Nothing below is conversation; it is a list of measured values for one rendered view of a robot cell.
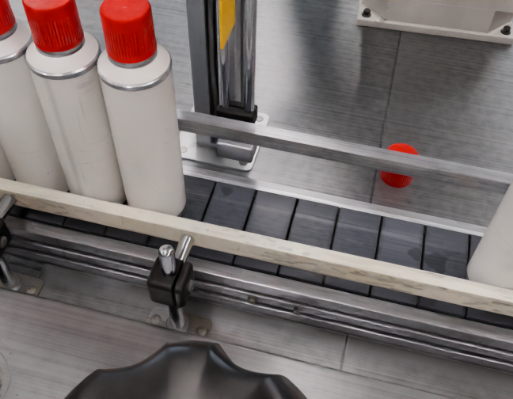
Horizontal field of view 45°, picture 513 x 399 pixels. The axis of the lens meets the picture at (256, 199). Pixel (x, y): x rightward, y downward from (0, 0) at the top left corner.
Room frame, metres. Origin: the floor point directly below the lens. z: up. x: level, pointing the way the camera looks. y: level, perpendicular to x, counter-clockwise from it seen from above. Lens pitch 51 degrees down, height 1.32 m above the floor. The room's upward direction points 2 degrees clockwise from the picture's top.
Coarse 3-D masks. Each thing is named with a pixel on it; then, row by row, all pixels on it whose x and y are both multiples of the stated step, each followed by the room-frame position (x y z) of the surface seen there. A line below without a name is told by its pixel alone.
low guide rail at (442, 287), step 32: (0, 192) 0.33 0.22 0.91; (32, 192) 0.32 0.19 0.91; (64, 192) 0.32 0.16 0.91; (128, 224) 0.30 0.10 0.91; (160, 224) 0.30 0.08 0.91; (192, 224) 0.30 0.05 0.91; (256, 256) 0.28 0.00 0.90; (288, 256) 0.27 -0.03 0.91; (320, 256) 0.27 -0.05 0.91; (352, 256) 0.27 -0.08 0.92; (416, 288) 0.25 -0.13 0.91; (448, 288) 0.25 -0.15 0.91; (480, 288) 0.25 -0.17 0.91
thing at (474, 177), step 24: (192, 120) 0.37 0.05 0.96; (216, 120) 0.37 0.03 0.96; (264, 144) 0.35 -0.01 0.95; (288, 144) 0.35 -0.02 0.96; (312, 144) 0.34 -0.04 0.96; (336, 144) 0.35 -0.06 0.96; (360, 144) 0.35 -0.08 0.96; (384, 168) 0.33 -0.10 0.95; (408, 168) 0.33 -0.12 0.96; (432, 168) 0.32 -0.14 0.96; (456, 168) 0.32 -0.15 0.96; (480, 168) 0.33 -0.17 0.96; (504, 192) 0.31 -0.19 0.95
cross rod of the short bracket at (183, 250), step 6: (186, 234) 0.29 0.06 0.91; (180, 240) 0.28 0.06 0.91; (186, 240) 0.28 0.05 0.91; (192, 240) 0.29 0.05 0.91; (180, 246) 0.28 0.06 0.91; (186, 246) 0.28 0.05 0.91; (192, 246) 0.28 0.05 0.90; (180, 252) 0.27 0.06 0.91; (186, 252) 0.27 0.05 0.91; (180, 258) 0.27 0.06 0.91; (186, 258) 0.27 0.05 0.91
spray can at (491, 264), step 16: (512, 192) 0.28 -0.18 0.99; (512, 208) 0.27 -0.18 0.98; (496, 224) 0.27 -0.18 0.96; (512, 224) 0.26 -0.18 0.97; (496, 240) 0.27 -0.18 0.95; (512, 240) 0.26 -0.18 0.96; (480, 256) 0.27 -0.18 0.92; (496, 256) 0.26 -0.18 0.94; (512, 256) 0.25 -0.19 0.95; (480, 272) 0.27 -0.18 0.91; (496, 272) 0.26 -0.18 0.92; (512, 272) 0.25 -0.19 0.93; (512, 288) 0.25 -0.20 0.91
